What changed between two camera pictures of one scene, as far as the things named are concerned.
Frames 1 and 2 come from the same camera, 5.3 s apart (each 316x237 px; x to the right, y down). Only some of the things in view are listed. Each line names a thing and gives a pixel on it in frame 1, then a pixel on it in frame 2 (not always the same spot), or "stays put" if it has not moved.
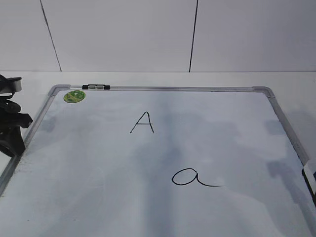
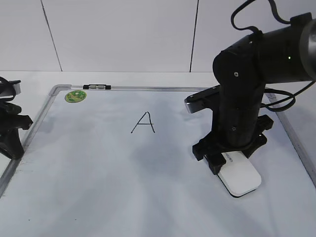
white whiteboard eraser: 308,172 to 238,175
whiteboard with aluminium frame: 159,161 stays put
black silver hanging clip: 96,86 stays put
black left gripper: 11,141 stays put
